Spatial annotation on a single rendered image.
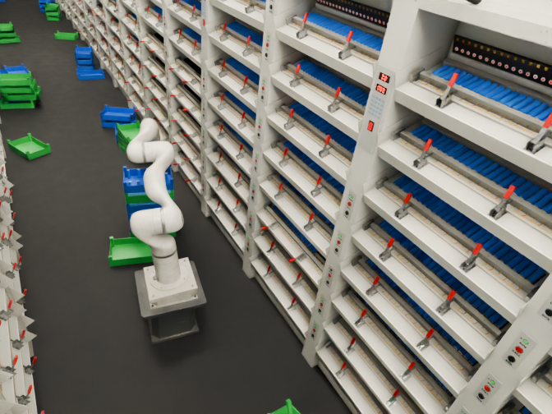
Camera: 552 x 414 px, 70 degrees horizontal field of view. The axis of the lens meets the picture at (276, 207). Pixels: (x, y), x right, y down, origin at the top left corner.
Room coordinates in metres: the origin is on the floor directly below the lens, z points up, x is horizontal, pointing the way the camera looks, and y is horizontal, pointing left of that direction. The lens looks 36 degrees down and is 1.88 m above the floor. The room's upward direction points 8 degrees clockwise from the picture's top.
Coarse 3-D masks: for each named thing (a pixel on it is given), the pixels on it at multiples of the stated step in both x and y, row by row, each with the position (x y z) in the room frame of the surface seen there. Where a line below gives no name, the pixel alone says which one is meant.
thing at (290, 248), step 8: (264, 200) 1.79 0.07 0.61; (256, 208) 1.76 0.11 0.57; (264, 208) 1.77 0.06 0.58; (264, 216) 1.73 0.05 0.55; (264, 224) 1.70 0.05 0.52; (272, 232) 1.63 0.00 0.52; (280, 232) 1.61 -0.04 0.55; (280, 240) 1.56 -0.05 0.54; (288, 240) 1.55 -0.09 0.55; (288, 248) 1.50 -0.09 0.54; (296, 248) 1.50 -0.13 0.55; (296, 256) 1.45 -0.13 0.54; (320, 256) 1.44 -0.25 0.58; (304, 264) 1.40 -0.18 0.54; (304, 272) 1.39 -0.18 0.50; (312, 272) 1.35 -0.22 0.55; (312, 280) 1.33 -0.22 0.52
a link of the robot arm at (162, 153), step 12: (144, 144) 1.68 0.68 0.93; (156, 144) 1.69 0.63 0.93; (168, 144) 1.71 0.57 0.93; (156, 156) 1.65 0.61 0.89; (168, 156) 1.65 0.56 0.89; (156, 168) 1.57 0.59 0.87; (144, 180) 1.52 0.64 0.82; (156, 180) 1.51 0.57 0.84; (156, 192) 1.46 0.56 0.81; (168, 204) 1.41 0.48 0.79; (168, 216) 1.35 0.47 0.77; (180, 216) 1.37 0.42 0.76; (168, 228) 1.33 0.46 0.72; (180, 228) 1.36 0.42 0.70
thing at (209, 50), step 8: (208, 0) 2.33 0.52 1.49; (208, 8) 2.33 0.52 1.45; (216, 8) 2.36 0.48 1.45; (208, 16) 2.33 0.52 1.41; (216, 16) 2.36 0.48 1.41; (208, 40) 2.33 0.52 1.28; (208, 48) 2.33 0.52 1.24; (216, 48) 2.36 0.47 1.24; (208, 56) 2.33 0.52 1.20; (208, 72) 2.33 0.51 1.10; (208, 80) 2.33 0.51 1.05; (208, 88) 2.33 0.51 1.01; (208, 104) 2.33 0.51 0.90; (208, 112) 2.33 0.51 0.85; (208, 120) 2.34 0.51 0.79; (208, 136) 2.34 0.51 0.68; (208, 144) 2.34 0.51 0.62; (208, 160) 2.34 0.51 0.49; (208, 168) 2.34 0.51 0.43; (208, 184) 2.34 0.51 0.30; (208, 192) 2.34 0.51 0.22; (208, 208) 2.34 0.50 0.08; (208, 216) 2.34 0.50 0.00
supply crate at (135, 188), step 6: (138, 168) 2.17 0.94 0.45; (144, 168) 2.18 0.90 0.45; (168, 168) 2.23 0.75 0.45; (126, 174) 2.13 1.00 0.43; (132, 174) 2.16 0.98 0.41; (168, 174) 2.23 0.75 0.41; (126, 180) 2.10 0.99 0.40; (132, 180) 2.10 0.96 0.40; (168, 180) 2.16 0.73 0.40; (126, 186) 1.96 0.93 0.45; (132, 186) 1.97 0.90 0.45; (138, 186) 1.99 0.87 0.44; (144, 186) 2.00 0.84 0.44; (168, 186) 2.06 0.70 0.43; (126, 192) 1.96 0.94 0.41; (132, 192) 1.97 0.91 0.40
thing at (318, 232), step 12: (264, 180) 1.78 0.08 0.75; (276, 180) 1.75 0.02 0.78; (264, 192) 1.73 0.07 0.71; (276, 192) 1.69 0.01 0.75; (288, 192) 1.65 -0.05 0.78; (276, 204) 1.63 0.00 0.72; (288, 204) 1.60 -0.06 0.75; (300, 204) 1.57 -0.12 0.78; (288, 216) 1.53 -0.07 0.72; (300, 216) 1.51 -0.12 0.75; (312, 216) 1.43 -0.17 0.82; (324, 216) 1.47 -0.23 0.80; (300, 228) 1.45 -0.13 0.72; (312, 228) 1.43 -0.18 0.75; (324, 228) 1.41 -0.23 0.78; (312, 240) 1.36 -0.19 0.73; (324, 240) 1.36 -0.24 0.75; (324, 252) 1.29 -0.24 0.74
